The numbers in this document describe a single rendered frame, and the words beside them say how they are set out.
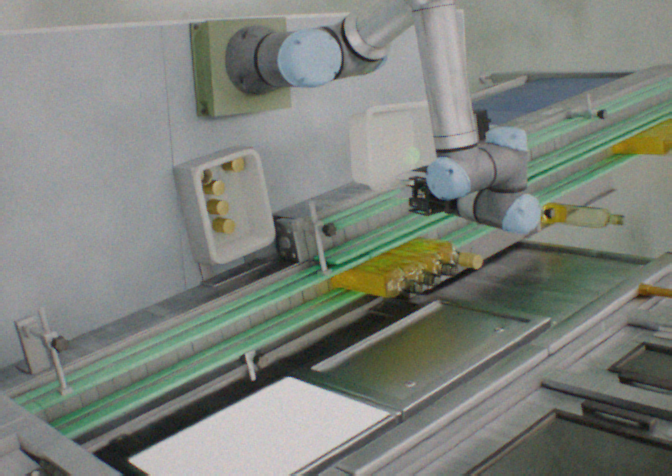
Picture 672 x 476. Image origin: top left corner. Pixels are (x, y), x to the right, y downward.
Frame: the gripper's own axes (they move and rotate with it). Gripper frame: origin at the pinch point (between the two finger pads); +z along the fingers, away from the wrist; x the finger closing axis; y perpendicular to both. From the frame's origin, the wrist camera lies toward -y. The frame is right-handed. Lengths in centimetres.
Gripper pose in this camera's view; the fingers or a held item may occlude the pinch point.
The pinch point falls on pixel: (403, 180)
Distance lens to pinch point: 196.1
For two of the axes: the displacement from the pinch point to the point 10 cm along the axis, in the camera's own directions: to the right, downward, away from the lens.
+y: -7.5, 2.1, -6.3
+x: 0.2, 9.6, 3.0
